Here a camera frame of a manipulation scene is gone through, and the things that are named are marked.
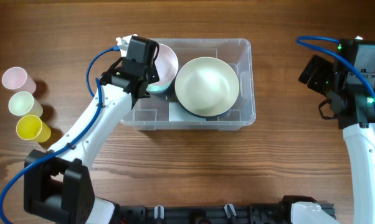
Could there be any clear plastic storage container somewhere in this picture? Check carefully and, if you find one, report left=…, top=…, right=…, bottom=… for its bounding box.
left=120, top=38, right=256, bottom=131

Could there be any blue cable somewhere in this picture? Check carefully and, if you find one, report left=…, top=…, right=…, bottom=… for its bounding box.
left=0, top=45, right=121, bottom=224
left=295, top=35, right=375, bottom=175

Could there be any pink plastic cup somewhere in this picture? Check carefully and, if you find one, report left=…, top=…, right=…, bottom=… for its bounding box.
left=1, top=67, right=37, bottom=94

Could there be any right blue cable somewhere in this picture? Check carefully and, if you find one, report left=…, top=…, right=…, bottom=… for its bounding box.
left=295, top=35, right=375, bottom=175

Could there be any yellow plastic cup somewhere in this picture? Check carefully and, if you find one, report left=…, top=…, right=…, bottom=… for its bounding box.
left=16, top=114, right=51, bottom=142

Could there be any left blue cable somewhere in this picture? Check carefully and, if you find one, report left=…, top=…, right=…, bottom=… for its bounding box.
left=0, top=45, right=121, bottom=224

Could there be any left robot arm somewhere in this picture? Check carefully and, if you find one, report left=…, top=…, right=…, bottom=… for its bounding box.
left=22, top=35, right=159, bottom=223

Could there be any pink plastic bowl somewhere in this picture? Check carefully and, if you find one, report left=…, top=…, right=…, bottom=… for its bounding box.
left=155, top=44, right=179, bottom=80

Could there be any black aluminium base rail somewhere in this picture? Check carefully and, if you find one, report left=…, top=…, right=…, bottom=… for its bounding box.
left=111, top=202, right=292, bottom=224

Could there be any pale green plastic cup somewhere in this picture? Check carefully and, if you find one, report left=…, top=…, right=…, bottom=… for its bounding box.
left=8, top=91, right=43, bottom=117

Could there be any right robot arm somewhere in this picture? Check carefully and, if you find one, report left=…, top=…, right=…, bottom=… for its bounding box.
left=296, top=36, right=375, bottom=223

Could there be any mint green plastic bowl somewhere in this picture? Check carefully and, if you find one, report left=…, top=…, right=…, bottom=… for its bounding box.
left=146, top=79, right=173, bottom=94

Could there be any cream plastic plate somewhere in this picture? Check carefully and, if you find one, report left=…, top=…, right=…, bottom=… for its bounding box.
left=174, top=57, right=240, bottom=105

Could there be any dark blue plate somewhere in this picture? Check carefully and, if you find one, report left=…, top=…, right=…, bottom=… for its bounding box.
left=178, top=100, right=235, bottom=118

